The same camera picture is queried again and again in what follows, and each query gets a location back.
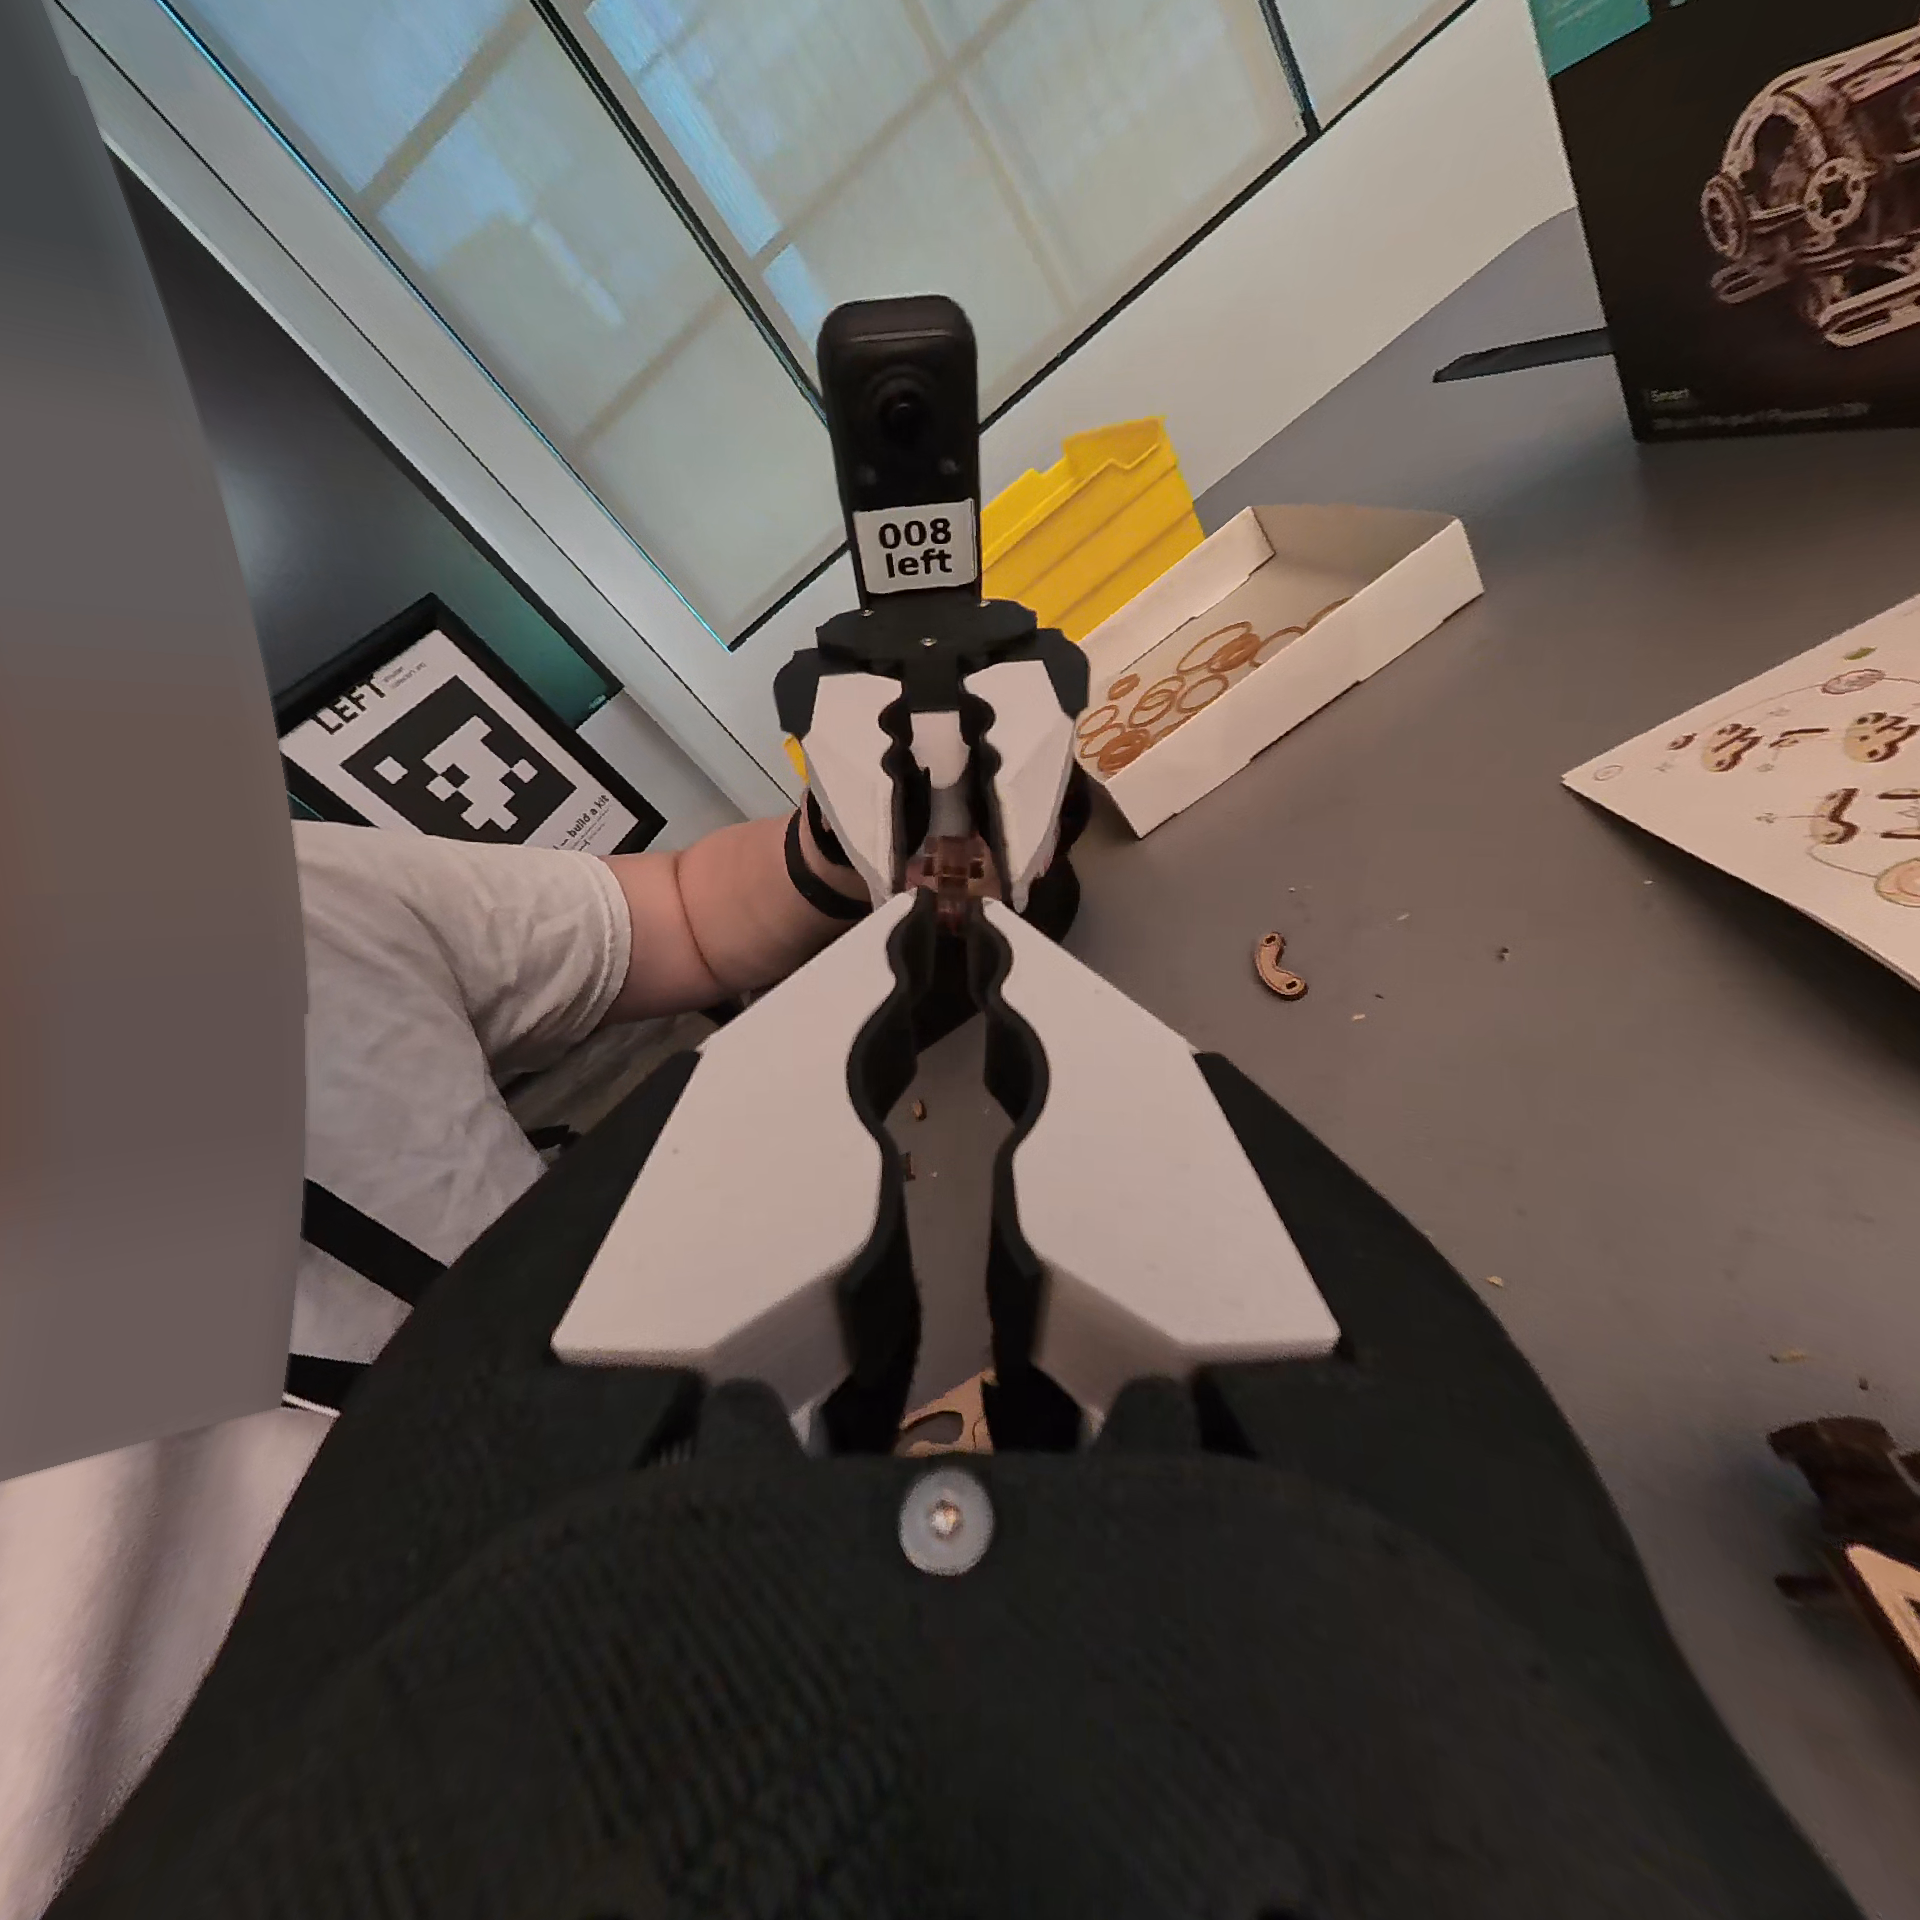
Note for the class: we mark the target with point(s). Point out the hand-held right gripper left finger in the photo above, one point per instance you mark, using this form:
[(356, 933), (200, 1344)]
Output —
[(720, 1200)]

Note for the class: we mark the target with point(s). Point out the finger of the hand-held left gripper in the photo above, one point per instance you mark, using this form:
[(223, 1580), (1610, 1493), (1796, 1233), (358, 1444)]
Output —
[(853, 751), (1037, 751)]

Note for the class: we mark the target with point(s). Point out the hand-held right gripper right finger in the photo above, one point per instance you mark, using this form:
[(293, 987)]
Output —
[(1154, 1200)]

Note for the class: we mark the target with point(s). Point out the small wooden model part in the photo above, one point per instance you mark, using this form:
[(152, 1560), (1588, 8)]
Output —
[(950, 870)]

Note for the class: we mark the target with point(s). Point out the person's left forearm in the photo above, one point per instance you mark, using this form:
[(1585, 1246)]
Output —
[(720, 915)]

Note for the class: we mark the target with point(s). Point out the black model kit box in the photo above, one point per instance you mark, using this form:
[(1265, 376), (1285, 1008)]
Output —
[(1652, 224)]

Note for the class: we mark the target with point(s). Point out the group of wooden rings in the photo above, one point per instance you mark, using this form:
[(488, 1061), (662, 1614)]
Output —
[(1214, 651)]

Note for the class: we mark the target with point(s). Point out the yellow plastic bin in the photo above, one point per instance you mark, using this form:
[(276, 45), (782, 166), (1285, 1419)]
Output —
[(1095, 511)]

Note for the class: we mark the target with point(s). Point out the small curved wooden part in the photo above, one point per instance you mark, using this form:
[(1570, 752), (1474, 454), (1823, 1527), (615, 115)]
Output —
[(1284, 973)]

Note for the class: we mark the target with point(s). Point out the pale wooden part with holes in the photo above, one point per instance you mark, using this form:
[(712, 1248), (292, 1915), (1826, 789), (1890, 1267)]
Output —
[(944, 1422)]

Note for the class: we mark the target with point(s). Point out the frosted glass window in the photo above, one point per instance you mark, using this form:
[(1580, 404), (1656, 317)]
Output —
[(600, 301)]

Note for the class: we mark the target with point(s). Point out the person's white shirt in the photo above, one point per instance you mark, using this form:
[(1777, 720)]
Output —
[(436, 960)]

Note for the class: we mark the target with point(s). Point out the black framed marker sign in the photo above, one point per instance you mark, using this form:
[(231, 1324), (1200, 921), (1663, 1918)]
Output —
[(465, 765)]

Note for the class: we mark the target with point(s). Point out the white cardboard box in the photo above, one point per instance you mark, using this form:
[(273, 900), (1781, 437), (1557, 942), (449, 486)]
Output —
[(1412, 580)]

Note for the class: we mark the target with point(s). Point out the black flat stand base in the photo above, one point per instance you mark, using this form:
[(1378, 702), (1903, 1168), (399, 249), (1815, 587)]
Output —
[(1524, 355)]

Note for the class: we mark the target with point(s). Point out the illustrated instruction booklet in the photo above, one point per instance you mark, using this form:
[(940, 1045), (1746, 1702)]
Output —
[(1725, 811)]

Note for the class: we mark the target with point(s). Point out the wooden gear assembly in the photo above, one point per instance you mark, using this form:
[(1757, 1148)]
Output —
[(1838, 1464)]

